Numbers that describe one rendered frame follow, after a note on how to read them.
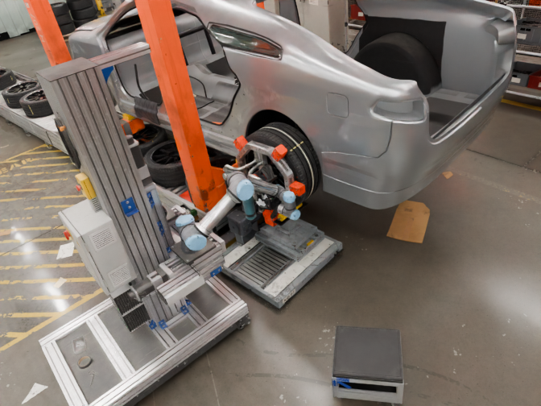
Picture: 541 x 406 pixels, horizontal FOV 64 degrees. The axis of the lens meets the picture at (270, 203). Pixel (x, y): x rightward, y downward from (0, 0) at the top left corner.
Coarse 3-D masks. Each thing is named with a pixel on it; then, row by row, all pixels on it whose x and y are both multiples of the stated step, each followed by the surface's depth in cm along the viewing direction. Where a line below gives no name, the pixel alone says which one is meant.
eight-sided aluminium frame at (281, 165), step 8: (248, 144) 321; (256, 144) 322; (264, 144) 317; (240, 152) 334; (264, 152) 313; (240, 160) 340; (272, 160) 311; (280, 160) 312; (280, 168) 309; (288, 168) 311; (288, 176) 309; (288, 184) 313; (256, 200) 353
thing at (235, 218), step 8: (256, 208) 379; (232, 216) 372; (240, 216) 371; (256, 216) 381; (232, 224) 372; (240, 224) 366; (248, 224) 372; (256, 224) 395; (240, 232) 372; (248, 232) 376; (240, 240) 389; (248, 240) 393
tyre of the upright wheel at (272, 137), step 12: (264, 132) 320; (276, 132) 318; (288, 132) 319; (300, 132) 321; (276, 144) 312; (288, 144) 312; (300, 144) 316; (288, 156) 310; (300, 156) 312; (312, 156) 320; (300, 168) 311; (312, 168) 320; (300, 180) 314; (312, 192) 335
